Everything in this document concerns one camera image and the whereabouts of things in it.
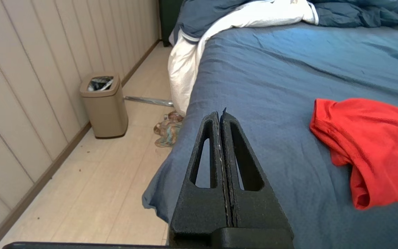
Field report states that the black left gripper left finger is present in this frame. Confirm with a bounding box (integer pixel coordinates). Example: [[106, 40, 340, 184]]
[[169, 111, 233, 243]]

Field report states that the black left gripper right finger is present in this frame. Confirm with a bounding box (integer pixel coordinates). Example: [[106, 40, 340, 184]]
[[221, 108, 294, 240]]

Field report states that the red printed t-shirt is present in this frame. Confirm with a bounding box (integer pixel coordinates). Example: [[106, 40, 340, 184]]
[[310, 98, 398, 210]]

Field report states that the crumpled patterned cloth on floor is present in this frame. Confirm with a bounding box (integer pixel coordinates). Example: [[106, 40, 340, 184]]
[[153, 121, 183, 148]]

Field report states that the colourful patterned slipper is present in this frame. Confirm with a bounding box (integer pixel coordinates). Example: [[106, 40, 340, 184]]
[[164, 111, 185, 124]]

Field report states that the thin grey metal rod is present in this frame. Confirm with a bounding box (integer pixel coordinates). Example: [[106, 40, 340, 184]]
[[124, 96, 174, 107]]

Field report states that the brown square trash bin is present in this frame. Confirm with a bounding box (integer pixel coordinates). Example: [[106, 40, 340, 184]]
[[79, 73, 129, 139]]

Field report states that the blue-grey bed sheet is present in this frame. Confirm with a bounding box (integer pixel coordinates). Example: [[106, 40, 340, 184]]
[[142, 21, 398, 249]]

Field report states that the black hard-shell suitcase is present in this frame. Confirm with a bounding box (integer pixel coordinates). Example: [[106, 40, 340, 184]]
[[158, 0, 186, 47]]

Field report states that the dark blue crumpled duvet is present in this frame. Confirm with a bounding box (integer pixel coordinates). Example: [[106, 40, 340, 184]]
[[168, 0, 398, 116]]

